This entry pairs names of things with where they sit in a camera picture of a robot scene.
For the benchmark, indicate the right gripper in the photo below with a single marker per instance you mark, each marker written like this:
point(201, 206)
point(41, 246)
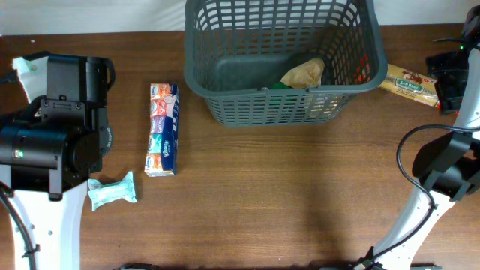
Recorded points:
point(445, 94)

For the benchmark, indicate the San Remo spaghetti packet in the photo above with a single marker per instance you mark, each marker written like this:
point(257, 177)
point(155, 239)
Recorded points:
point(401, 82)

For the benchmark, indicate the brown paper bag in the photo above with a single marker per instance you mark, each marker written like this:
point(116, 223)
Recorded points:
point(308, 74)

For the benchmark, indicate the grey plastic shopping basket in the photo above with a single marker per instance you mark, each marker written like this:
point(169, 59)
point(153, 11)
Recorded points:
point(235, 51)

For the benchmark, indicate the green lidded small jar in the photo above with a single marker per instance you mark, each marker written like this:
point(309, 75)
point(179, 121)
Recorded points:
point(280, 85)

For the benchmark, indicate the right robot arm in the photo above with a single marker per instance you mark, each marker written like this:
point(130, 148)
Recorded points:
point(446, 169)

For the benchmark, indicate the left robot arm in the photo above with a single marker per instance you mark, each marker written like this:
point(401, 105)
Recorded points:
point(49, 150)

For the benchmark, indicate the small teal tissue packet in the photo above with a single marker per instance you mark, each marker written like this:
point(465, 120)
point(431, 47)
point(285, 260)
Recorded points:
point(101, 194)

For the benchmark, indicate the Kleenex tissue multipack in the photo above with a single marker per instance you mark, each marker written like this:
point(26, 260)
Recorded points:
point(161, 157)

